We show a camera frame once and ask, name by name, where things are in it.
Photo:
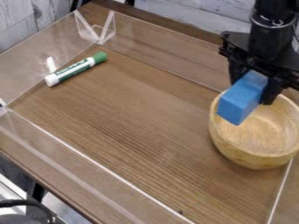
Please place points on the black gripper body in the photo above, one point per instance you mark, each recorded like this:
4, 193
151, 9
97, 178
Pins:
283, 67

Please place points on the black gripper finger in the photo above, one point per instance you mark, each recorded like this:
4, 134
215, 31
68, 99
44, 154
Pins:
236, 69
274, 88

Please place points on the blue rectangular block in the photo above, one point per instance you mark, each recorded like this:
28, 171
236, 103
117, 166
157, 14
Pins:
242, 97

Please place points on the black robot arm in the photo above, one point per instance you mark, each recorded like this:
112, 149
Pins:
264, 49

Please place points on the brown wooden bowl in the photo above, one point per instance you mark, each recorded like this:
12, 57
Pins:
264, 142

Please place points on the green and white marker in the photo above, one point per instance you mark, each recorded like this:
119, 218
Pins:
76, 68

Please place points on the clear acrylic tray walls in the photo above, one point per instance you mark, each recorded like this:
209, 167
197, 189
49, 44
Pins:
115, 139

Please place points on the black metal mount bottom left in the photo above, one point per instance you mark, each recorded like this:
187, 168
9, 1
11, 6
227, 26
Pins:
49, 217

